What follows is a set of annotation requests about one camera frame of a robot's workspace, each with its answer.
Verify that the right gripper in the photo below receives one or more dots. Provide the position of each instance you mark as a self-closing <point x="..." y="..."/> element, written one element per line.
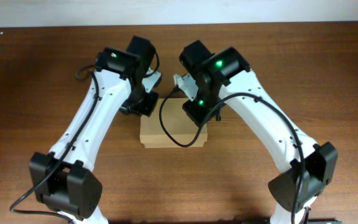
<point x="198" y="116"/>

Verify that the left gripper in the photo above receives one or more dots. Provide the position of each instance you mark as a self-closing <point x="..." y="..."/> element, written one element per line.
<point x="147" y="109"/>

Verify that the brown cardboard box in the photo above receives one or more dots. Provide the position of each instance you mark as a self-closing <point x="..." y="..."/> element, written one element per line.
<point x="175" y="121"/>

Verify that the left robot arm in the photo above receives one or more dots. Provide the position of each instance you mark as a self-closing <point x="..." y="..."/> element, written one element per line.
<point x="63" y="179"/>

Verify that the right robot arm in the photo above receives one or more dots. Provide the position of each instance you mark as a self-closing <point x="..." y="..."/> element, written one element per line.
<point x="226" y="79"/>

